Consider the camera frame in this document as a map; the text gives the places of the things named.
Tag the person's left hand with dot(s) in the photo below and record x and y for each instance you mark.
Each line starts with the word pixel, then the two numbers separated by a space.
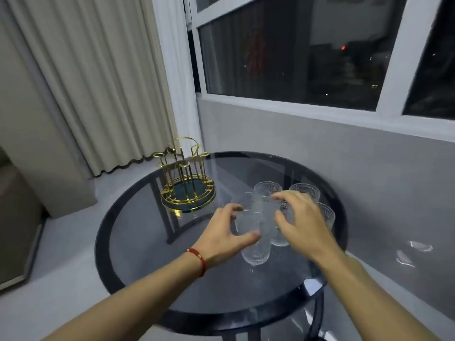
pixel 217 237

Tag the person's right hand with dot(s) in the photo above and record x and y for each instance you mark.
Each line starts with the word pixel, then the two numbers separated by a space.
pixel 309 230

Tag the clear embossed glass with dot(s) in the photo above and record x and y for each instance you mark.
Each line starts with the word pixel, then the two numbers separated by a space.
pixel 249 213
pixel 330 216
pixel 307 188
pixel 264 189
pixel 256 253
pixel 277 241

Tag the person's left forearm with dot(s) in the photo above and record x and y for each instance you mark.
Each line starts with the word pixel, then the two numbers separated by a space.
pixel 142 301

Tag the person's right forearm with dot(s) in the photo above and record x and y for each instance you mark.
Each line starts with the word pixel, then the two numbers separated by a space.
pixel 366 301

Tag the round dark glass table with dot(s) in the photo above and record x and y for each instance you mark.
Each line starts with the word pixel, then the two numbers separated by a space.
pixel 149 245

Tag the white sheer curtain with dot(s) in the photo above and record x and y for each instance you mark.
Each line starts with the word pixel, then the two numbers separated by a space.
pixel 177 67

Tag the white framed window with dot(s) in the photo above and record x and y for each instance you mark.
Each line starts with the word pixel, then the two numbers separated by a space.
pixel 291 49

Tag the beige pleated curtain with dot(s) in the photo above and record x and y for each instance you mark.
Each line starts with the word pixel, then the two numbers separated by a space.
pixel 99 85

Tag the brown sofa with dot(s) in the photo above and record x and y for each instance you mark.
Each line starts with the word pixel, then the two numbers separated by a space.
pixel 17 227

